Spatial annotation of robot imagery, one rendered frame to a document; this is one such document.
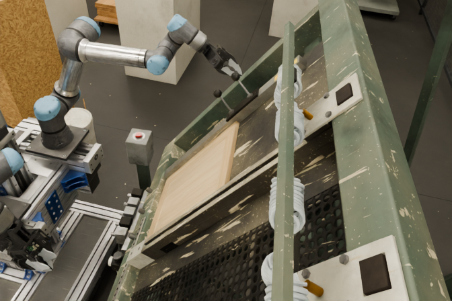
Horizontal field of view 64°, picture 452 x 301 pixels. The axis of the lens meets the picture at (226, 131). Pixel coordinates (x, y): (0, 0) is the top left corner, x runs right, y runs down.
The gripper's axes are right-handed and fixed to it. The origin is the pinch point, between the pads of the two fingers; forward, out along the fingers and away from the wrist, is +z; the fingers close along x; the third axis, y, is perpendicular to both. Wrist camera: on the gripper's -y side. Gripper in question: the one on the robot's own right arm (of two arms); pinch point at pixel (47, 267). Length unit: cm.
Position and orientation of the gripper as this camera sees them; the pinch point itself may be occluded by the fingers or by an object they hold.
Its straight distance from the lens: 126.5
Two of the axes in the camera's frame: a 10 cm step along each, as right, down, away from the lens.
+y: 8.9, -1.5, -4.3
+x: 2.4, -6.5, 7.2
